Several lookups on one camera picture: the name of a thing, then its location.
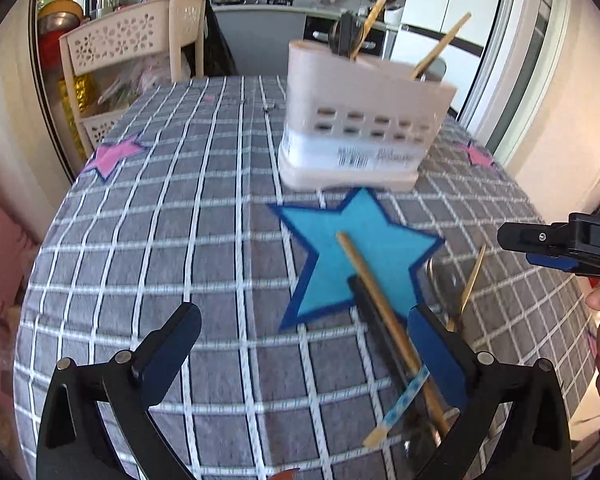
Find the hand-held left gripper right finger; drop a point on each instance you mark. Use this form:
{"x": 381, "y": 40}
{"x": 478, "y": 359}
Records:
{"x": 435, "y": 355}

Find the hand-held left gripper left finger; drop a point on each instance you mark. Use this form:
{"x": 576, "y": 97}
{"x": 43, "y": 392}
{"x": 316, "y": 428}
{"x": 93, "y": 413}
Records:
{"x": 170, "y": 355}

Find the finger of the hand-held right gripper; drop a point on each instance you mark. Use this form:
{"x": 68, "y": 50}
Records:
{"x": 525, "y": 236}
{"x": 552, "y": 261}

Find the blue patterned wooden chopstick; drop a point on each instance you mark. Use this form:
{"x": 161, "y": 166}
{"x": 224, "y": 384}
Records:
{"x": 397, "y": 407}

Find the cream plastic utensil holder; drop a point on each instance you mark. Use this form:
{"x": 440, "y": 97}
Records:
{"x": 360, "y": 90}

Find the grey checked star tablecloth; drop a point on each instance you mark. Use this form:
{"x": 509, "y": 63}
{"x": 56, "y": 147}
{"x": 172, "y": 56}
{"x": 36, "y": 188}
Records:
{"x": 180, "y": 210}

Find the clear plastic bags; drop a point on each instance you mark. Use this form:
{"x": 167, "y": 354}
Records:
{"x": 135, "y": 80}

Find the golden packet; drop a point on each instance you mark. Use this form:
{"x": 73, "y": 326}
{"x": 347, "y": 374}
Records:
{"x": 77, "y": 92}

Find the black built-in oven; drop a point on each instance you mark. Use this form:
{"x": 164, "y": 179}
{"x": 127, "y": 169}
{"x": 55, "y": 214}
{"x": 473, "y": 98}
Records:
{"x": 320, "y": 25}

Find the cream plastic storage trolley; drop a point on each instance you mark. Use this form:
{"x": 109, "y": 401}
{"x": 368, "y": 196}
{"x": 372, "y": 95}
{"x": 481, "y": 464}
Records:
{"x": 115, "y": 45}

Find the grey kitchen counter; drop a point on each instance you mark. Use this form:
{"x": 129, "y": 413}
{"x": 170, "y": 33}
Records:
{"x": 260, "y": 40}

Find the stack of kitchen basins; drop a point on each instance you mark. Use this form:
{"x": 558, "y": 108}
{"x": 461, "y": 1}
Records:
{"x": 57, "y": 20}

